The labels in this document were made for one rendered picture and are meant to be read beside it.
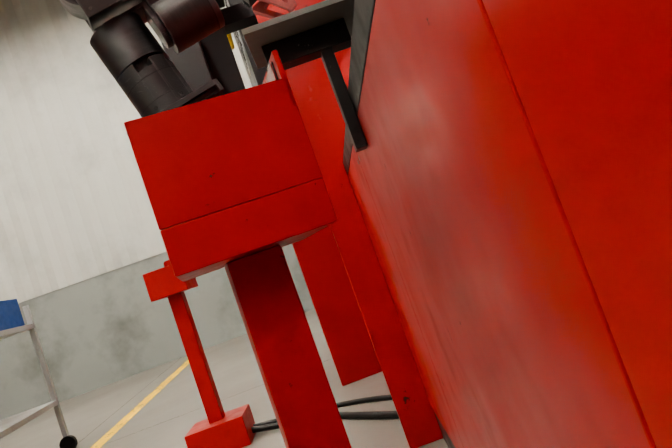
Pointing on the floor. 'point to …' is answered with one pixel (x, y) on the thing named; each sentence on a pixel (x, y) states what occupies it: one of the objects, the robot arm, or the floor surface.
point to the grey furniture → (47, 387)
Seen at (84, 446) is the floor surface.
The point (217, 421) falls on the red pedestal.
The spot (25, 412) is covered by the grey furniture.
